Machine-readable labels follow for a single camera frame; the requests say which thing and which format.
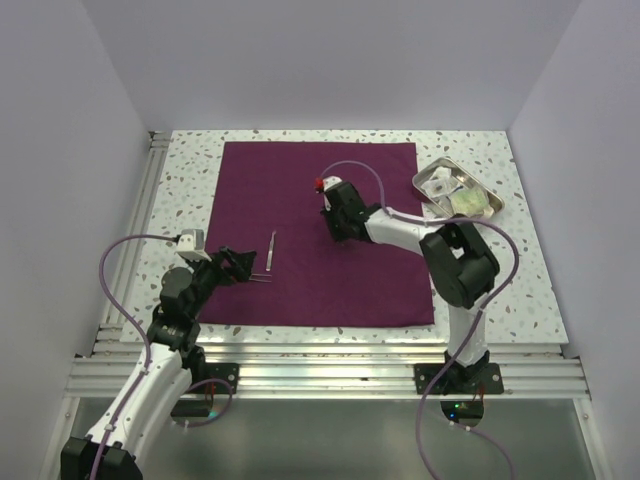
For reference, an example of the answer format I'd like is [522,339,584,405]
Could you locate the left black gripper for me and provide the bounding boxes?
[185,246,255,319]

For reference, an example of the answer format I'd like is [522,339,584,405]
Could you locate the dark tweezers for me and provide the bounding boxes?
[249,274,272,283]

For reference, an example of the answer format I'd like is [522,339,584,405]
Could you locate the clear pouch with small parts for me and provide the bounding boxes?
[423,167,452,198]

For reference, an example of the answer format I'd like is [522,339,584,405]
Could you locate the green gauze bag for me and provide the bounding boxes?
[449,186,489,217]

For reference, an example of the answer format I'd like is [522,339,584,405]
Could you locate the clear bag blue white gloves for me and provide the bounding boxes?
[446,177,468,196]

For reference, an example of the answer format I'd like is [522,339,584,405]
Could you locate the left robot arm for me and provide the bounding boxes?
[60,247,257,479]

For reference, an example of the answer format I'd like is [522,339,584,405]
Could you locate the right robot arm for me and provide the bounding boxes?
[316,176,500,393]

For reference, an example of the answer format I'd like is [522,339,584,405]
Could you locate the silver tweezers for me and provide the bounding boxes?
[265,230,277,272]

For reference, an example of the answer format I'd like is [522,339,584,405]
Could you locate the purple cloth mat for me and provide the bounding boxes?
[199,142,434,328]

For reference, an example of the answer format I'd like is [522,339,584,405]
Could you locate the metal tray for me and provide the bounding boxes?
[411,157,505,220]

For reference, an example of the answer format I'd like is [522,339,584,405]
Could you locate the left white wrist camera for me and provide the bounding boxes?
[176,229,211,262]

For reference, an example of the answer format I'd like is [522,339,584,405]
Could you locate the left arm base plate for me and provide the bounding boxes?
[191,363,240,396]

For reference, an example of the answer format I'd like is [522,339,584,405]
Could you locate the aluminium frame rails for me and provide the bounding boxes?
[47,130,614,480]

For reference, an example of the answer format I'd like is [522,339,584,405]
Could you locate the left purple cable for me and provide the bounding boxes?
[99,235,236,480]

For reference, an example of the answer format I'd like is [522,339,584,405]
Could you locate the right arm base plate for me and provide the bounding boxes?
[413,363,505,395]

